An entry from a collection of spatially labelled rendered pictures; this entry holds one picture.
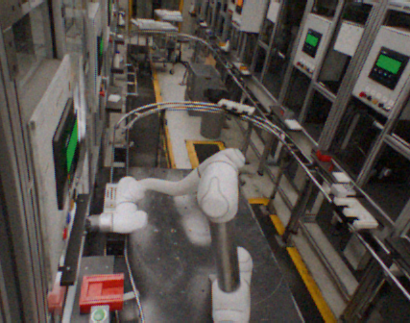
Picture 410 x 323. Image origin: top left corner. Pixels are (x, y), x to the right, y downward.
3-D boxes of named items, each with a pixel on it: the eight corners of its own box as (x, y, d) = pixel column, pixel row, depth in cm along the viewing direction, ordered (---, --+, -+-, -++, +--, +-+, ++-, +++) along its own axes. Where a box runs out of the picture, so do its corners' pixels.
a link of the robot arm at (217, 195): (251, 299, 160) (251, 346, 141) (217, 297, 163) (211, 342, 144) (240, 158, 123) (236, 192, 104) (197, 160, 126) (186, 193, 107)
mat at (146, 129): (179, 181, 367) (179, 180, 366) (124, 180, 353) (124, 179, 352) (151, 45, 849) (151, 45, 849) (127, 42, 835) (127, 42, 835)
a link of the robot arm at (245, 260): (247, 273, 178) (256, 243, 166) (245, 304, 162) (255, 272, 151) (216, 266, 178) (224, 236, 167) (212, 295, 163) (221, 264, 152)
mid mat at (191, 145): (243, 184, 381) (243, 184, 380) (196, 184, 368) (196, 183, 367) (223, 141, 463) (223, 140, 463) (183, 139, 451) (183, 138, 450)
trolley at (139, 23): (135, 75, 643) (137, 20, 593) (126, 65, 683) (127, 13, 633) (177, 75, 685) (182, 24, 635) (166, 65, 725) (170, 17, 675)
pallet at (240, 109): (216, 111, 348) (218, 102, 343) (220, 107, 360) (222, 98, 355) (249, 120, 339) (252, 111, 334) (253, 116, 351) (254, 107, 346)
